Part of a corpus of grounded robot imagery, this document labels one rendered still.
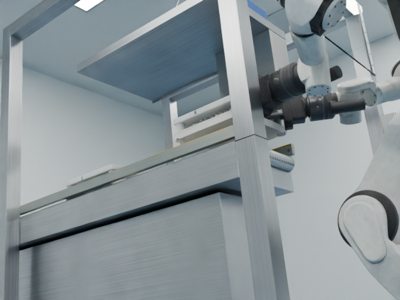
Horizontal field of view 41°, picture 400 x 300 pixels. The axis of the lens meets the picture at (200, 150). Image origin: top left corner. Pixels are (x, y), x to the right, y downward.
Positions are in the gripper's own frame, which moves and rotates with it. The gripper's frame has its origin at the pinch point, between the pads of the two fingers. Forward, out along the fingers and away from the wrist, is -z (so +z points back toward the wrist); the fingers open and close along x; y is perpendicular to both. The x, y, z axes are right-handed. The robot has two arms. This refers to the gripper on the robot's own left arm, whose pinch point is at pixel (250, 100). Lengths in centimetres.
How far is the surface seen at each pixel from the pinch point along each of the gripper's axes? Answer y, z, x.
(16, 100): -26, -99, -32
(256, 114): -10.7, 10.6, 10.3
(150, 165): -13.6, -30.7, 12.5
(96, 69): -19, -52, -27
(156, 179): -13.2, -28.8, 17.4
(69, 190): -20, -69, 12
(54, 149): 119, -351, -112
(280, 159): 10.0, -0.1, 15.9
